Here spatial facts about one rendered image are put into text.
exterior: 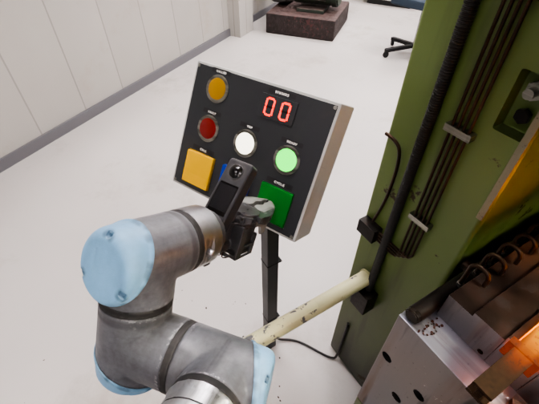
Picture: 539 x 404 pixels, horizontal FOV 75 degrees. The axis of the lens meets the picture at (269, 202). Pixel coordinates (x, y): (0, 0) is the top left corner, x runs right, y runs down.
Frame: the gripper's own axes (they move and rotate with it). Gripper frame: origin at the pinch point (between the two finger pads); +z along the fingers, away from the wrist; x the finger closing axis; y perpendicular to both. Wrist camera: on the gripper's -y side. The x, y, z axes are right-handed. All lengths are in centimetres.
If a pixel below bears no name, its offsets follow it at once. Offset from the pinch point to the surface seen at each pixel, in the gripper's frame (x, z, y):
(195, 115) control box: -24.2, 1.6, -10.5
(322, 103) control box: 3.6, 1.6, -20.8
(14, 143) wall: -227, 68, 64
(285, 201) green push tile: 2.6, 1.3, -1.0
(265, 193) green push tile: -2.1, 1.3, -0.8
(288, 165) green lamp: 1.0, 1.2, -8.0
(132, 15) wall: -241, 158, -40
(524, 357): 46.1, -3.9, 3.4
